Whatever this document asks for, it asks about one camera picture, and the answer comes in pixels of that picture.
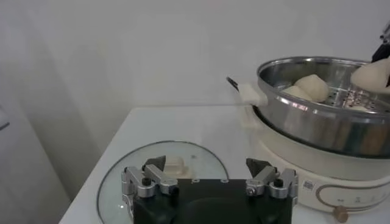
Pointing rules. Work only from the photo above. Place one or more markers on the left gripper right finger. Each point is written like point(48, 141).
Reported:
point(263, 176)

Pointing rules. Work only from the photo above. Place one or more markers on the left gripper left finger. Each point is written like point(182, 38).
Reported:
point(158, 178)

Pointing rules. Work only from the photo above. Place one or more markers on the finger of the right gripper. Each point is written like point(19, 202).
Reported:
point(382, 53)

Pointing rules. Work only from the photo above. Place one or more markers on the white steamed baozi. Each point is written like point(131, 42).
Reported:
point(373, 76)
point(291, 92)
point(315, 86)

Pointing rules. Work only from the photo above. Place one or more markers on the glass pot lid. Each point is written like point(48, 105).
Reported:
point(128, 170)

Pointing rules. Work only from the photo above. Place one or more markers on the stainless steel steamer basket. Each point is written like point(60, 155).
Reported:
point(320, 128)

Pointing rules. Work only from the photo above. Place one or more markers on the cream electric cooker base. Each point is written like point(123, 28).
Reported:
point(289, 170)

